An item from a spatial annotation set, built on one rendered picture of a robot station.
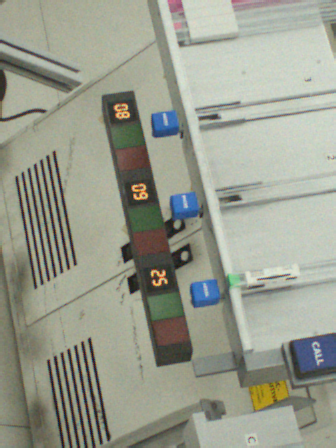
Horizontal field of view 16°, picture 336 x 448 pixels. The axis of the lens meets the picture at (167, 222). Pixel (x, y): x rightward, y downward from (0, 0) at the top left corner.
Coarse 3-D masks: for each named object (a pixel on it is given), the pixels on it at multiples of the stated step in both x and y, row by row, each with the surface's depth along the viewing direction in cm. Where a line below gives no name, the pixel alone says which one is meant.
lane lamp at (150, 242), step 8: (144, 232) 139; (152, 232) 139; (160, 232) 139; (136, 240) 139; (144, 240) 139; (152, 240) 139; (160, 240) 139; (136, 248) 138; (144, 248) 138; (152, 248) 138; (160, 248) 138
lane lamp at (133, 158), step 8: (120, 152) 143; (128, 152) 143; (136, 152) 143; (144, 152) 144; (120, 160) 143; (128, 160) 143; (136, 160) 143; (144, 160) 143; (120, 168) 142; (128, 168) 142; (136, 168) 143
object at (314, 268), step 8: (304, 264) 134; (312, 264) 134; (320, 264) 134; (328, 264) 134; (240, 272) 133; (304, 272) 134; (312, 272) 134; (320, 272) 134; (328, 272) 135; (240, 280) 132; (232, 288) 133
